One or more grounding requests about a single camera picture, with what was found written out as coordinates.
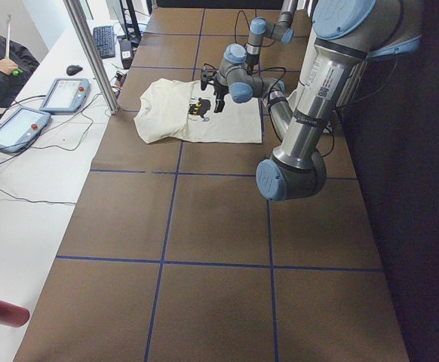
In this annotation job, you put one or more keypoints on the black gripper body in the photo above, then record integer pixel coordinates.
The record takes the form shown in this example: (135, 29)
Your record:
(253, 59)
(218, 96)

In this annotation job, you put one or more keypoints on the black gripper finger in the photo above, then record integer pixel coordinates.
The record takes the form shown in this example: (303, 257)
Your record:
(219, 104)

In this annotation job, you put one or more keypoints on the cream cat print shirt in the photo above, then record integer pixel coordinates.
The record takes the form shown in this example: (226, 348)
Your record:
(171, 108)

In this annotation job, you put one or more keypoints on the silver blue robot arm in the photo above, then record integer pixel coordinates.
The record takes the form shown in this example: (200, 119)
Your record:
(344, 34)
(260, 28)

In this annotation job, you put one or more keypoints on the person hand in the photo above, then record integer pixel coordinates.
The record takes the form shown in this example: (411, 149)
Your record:
(8, 66)

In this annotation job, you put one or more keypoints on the black power adapter box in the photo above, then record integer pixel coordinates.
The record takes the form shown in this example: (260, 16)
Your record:
(126, 53)

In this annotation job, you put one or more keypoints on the black keyboard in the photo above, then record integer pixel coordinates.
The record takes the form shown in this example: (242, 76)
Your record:
(104, 40)

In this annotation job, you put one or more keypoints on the black computer mouse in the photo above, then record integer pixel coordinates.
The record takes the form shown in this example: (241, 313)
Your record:
(73, 70)

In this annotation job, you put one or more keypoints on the far teach pendant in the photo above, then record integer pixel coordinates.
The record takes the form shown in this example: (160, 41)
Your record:
(66, 96)

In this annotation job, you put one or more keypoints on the teach pendant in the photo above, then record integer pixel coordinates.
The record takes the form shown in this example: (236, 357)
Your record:
(66, 96)
(21, 128)

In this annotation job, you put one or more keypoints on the near teach pendant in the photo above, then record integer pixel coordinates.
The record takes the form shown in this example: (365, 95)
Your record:
(21, 128)

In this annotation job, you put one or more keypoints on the red bottle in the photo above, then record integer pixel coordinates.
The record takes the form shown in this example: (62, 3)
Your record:
(13, 315)

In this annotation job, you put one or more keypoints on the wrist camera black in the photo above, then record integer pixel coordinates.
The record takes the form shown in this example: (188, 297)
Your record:
(207, 76)

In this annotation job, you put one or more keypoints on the aluminium frame post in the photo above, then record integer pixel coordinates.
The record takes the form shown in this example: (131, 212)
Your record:
(79, 22)

